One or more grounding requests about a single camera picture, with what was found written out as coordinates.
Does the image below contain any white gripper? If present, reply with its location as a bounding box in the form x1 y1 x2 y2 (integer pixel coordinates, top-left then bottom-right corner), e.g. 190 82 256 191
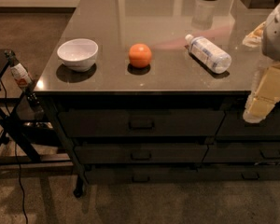
243 62 280 123

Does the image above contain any white ceramic bowl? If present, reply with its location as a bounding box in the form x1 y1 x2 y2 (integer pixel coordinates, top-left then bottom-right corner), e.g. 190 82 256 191
57 38 98 72

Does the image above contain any black side table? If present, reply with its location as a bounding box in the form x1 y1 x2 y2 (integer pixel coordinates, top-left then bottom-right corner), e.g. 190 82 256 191
0 49 70 165

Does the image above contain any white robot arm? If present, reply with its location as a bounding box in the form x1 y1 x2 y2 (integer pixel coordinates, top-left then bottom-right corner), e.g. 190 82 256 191
243 3 280 123

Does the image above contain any orange round fruit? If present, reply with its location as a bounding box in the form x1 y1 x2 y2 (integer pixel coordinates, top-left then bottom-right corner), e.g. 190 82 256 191
129 43 152 68

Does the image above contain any glass bottle with label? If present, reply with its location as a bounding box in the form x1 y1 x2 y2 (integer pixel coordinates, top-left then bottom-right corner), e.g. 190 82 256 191
5 49 34 91

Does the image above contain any black power cable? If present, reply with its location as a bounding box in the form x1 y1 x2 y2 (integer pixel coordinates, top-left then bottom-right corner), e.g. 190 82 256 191
0 75 30 224

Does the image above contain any dark counter cabinet frame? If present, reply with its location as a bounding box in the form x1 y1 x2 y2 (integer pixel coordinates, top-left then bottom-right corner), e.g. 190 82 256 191
40 92 280 195

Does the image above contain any clear plastic water bottle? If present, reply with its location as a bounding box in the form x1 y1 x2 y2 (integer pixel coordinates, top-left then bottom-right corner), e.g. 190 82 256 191
185 35 231 74

